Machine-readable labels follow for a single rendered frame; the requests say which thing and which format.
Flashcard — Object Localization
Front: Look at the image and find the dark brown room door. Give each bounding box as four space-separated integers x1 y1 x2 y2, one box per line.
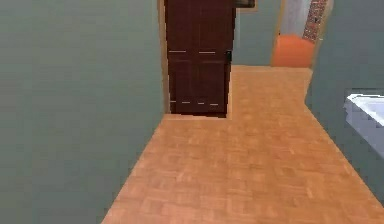
164 0 237 116

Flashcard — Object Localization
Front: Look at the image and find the framed wall picture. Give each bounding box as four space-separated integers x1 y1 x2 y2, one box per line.
234 0 258 10

